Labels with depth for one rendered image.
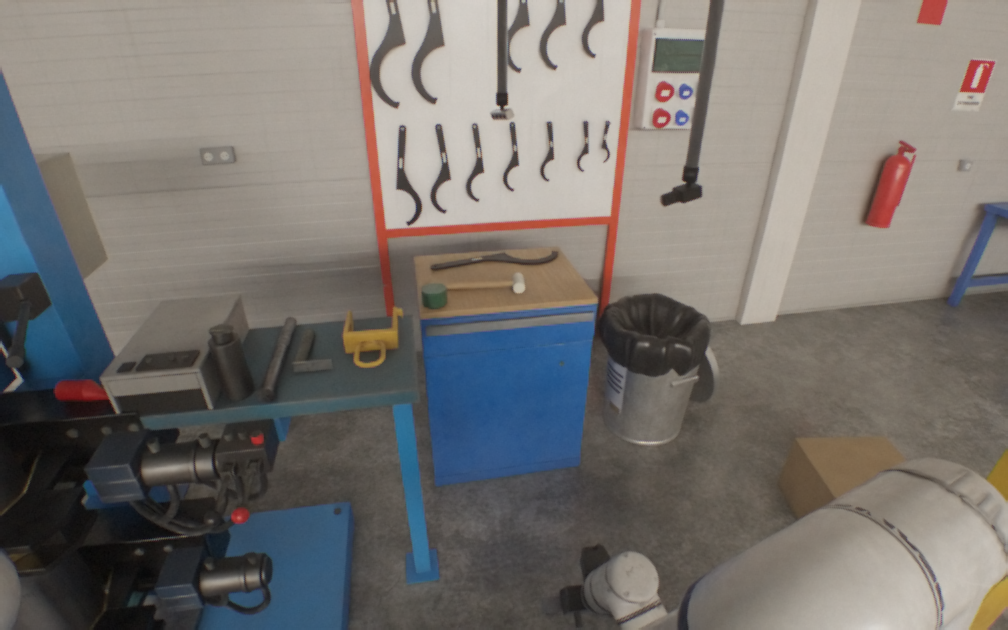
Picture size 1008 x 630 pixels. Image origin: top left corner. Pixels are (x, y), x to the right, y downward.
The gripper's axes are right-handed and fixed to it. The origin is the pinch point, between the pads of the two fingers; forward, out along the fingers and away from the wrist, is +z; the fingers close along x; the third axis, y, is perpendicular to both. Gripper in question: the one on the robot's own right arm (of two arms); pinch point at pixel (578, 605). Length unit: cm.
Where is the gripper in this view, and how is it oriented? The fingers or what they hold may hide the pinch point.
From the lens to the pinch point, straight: 130.4
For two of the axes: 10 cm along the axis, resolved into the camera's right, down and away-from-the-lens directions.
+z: -1.8, 6.1, 7.7
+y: 1.1, 7.9, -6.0
